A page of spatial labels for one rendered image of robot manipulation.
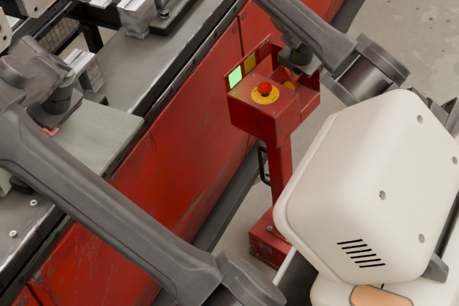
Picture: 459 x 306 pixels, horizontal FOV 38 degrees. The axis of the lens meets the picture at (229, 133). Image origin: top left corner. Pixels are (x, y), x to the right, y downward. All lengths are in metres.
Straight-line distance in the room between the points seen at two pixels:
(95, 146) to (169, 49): 0.46
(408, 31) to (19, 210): 2.11
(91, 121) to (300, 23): 0.55
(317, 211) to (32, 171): 0.31
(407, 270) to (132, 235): 0.31
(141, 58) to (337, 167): 1.03
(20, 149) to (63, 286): 0.90
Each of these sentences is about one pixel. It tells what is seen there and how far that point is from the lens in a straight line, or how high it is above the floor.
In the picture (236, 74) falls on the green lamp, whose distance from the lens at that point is 1.71.
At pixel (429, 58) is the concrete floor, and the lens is 2.99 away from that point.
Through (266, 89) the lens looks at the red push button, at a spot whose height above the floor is 0.81.
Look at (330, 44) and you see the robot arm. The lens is 1.05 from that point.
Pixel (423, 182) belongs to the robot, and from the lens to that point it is 0.80.
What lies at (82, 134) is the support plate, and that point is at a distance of 1.39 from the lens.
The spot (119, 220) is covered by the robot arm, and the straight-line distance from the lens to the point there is 0.74.
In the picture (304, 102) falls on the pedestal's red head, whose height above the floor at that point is 0.70.
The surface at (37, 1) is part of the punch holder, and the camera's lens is 1.42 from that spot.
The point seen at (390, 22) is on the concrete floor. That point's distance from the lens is 3.17.
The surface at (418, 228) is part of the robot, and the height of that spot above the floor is 1.32.
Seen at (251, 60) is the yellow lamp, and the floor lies 0.82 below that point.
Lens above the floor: 1.96
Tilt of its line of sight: 47 degrees down
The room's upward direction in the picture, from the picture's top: 10 degrees counter-clockwise
